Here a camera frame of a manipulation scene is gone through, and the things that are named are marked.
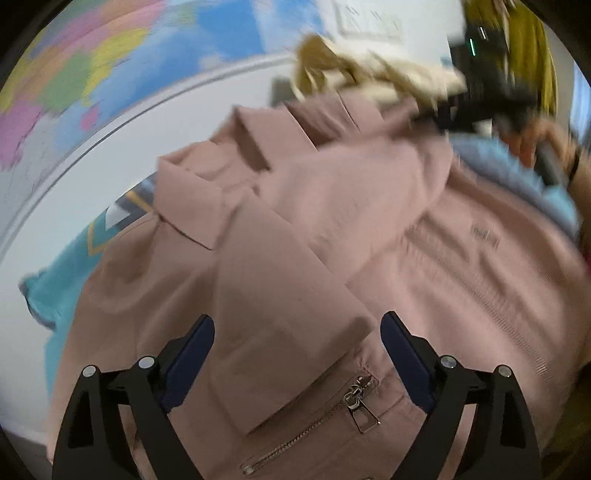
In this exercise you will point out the large wall map poster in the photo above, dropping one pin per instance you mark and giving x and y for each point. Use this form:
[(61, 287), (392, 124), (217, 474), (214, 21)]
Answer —
[(115, 60)]

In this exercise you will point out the light blue cloth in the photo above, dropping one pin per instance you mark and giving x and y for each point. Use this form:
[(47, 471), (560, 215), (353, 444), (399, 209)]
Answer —
[(503, 173)]

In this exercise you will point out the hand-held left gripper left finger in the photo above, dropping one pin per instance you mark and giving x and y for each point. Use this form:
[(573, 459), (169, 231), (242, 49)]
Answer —
[(187, 364)]

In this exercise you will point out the teal printed bedsheet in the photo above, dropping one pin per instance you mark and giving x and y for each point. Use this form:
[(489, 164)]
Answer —
[(60, 286)]

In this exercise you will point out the pink zip jacket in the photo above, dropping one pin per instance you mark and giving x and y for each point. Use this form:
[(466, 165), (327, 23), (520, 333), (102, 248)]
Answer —
[(300, 230)]

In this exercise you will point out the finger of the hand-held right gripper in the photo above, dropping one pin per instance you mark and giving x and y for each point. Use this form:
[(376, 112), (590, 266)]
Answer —
[(443, 117)]

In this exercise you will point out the cream cloth garment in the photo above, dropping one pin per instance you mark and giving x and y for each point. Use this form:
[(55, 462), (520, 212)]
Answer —
[(364, 69)]

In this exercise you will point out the mustard yellow cloth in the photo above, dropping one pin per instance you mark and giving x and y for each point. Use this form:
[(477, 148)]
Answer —
[(531, 50)]

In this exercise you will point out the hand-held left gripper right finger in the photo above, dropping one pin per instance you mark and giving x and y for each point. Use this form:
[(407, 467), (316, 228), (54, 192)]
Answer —
[(408, 364)]

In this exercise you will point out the white wall socket plate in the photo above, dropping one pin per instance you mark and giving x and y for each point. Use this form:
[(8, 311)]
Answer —
[(369, 23)]

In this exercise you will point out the person's right hand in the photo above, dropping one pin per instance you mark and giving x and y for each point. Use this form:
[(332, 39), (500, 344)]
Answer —
[(524, 138)]

